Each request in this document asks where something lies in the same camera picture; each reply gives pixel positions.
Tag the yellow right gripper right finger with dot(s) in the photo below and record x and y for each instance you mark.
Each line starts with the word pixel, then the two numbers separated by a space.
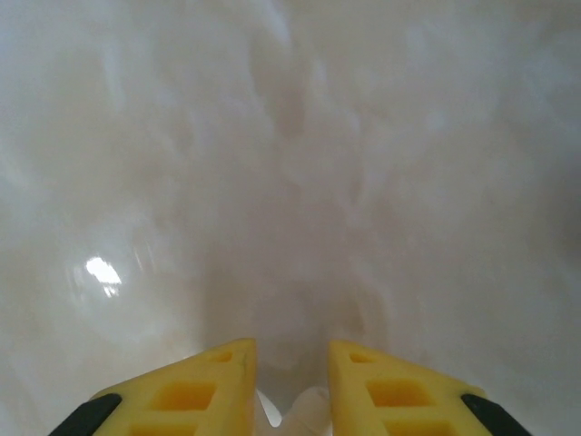
pixel 399 399

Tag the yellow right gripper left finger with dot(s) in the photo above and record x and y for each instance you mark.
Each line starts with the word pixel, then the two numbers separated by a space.
pixel 195 399

